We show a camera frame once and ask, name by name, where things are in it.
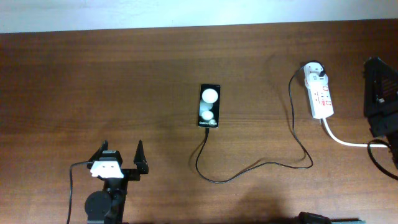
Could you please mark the white power strip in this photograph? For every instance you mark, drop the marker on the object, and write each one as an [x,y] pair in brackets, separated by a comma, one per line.
[320,102]

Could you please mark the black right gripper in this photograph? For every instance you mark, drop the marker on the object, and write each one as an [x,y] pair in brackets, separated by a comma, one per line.
[387,105]

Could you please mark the black flip smartphone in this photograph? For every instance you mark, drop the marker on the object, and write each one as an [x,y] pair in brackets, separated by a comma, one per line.
[209,106]

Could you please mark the white charger adapter plug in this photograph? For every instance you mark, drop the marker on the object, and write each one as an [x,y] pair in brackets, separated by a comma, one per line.
[315,75]

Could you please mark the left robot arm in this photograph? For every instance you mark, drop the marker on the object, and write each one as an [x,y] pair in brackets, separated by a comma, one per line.
[107,205]

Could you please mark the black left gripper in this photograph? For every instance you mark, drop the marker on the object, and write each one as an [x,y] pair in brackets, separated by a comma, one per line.
[132,173]

